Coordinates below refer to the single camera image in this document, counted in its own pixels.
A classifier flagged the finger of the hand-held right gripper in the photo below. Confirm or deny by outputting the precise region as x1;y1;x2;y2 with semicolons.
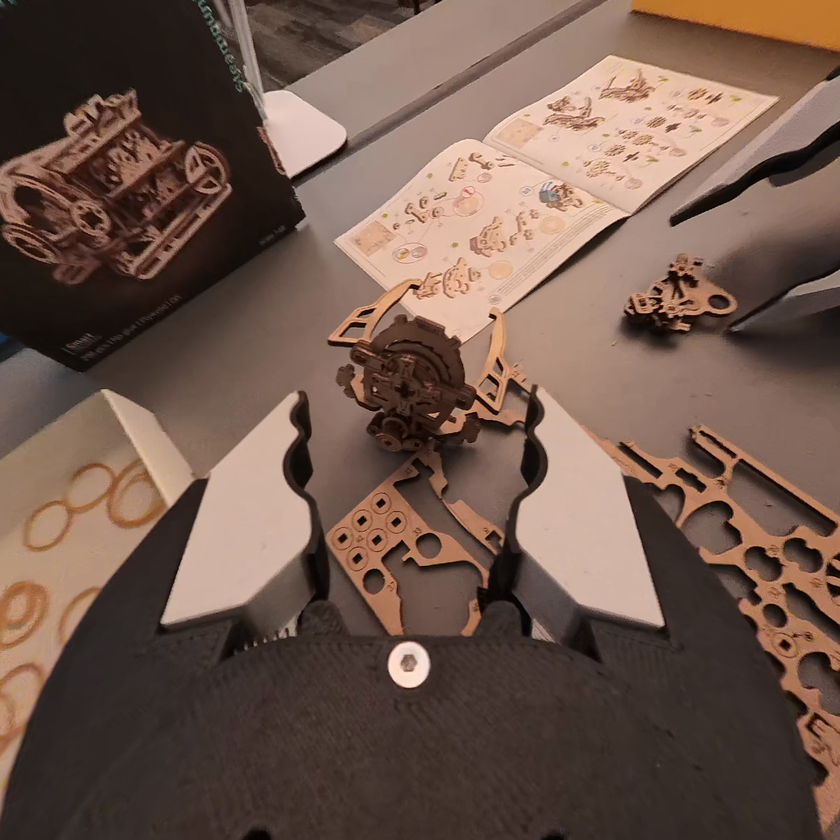
669;64;840;227
727;268;840;332

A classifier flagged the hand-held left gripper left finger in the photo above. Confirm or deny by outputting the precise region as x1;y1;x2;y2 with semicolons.
159;391;330;643

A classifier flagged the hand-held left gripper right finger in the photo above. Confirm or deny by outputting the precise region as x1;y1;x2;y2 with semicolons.
489;386;666;647

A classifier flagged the small wooden model assembly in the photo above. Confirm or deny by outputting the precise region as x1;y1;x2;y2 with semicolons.
623;255;738;336

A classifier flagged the round wooden gear assembly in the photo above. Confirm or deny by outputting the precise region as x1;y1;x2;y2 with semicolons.
327;278;511;455

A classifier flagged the punched wooden parts sheet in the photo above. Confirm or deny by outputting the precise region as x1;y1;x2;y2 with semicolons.
326;367;840;840

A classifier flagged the black model kit box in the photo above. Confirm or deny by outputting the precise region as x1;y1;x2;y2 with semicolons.
0;0;308;373

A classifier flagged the pile of rubber bands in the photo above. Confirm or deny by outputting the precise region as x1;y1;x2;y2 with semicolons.
0;459;168;742

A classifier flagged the yellow plastic bin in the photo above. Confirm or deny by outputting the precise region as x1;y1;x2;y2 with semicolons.
630;0;840;52

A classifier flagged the white cardboard tray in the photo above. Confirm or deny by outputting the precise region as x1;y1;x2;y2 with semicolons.
0;388;198;782

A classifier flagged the paper instruction booklet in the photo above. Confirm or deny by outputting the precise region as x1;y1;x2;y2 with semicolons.
333;54;780;343

